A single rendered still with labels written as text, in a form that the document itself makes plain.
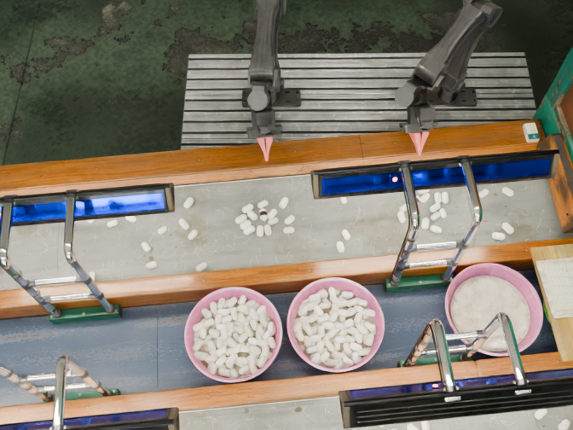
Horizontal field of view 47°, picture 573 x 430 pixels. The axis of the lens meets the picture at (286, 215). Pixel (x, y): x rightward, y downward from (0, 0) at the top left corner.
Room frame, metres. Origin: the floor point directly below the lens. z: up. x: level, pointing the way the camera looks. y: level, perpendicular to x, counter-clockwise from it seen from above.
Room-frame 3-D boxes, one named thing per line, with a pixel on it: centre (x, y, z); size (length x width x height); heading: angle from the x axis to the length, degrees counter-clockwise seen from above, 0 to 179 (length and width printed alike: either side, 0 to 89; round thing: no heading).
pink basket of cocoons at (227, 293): (0.53, 0.15, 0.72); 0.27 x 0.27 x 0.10
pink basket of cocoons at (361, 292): (0.55, -0.13, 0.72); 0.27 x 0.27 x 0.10
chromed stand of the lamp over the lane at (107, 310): (0.69, 0.59, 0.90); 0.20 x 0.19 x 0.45; 94
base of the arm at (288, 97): (1.38, 0.04, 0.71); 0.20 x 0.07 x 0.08; 89
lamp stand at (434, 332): (0.37, -0.41, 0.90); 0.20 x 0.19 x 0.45; 94
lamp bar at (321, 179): (0.85, -0.38, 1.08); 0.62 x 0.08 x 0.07; 94
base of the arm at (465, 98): (1.36, -0.56, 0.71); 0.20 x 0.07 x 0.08; 89
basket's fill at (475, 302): (0.58, -0.57, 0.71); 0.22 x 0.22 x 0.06
